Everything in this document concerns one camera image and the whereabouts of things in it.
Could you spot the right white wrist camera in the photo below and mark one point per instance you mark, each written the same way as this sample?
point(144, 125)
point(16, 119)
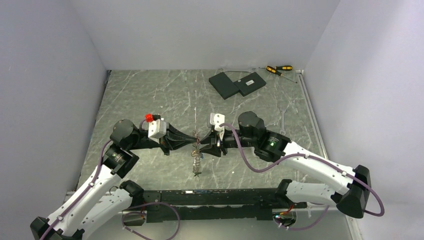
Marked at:
point(215, 121)

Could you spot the orange black screwdriver front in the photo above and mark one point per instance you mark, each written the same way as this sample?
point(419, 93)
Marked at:
point(281, 74)

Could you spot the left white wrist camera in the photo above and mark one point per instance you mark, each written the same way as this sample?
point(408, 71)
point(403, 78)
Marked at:
point(155, 121)

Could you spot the silver wrench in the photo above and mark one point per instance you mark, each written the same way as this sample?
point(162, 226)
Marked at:
point(282, 130)

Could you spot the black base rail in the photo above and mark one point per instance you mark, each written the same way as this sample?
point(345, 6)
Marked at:
point(209, 204)

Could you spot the metal keyring with keys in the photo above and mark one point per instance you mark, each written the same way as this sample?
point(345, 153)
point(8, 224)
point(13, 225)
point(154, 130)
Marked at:
point(196, 154)

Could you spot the large black box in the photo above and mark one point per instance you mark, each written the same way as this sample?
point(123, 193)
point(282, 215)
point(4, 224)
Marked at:
point(223, 85)

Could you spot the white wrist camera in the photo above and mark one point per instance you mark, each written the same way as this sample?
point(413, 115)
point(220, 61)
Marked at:
point(215, 121)
point(155, 121)

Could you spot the small black box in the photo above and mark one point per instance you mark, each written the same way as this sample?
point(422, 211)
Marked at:
point(250, 84)

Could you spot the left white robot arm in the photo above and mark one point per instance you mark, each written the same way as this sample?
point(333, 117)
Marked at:
point(84, 212)

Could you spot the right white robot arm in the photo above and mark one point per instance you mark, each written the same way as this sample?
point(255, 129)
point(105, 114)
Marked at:
point(347, 188)

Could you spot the orange black screwdriver back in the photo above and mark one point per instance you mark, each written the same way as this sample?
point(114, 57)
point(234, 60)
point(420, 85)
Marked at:
point(278, 68)

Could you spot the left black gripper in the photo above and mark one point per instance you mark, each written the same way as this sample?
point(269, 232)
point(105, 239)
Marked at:
point(173, 134)

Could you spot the orange black screwdriver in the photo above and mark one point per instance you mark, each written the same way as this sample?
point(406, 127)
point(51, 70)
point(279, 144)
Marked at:
point(281, 74)
point(278, 68)

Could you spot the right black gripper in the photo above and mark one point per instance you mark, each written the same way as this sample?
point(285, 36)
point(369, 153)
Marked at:
point(215, 151)

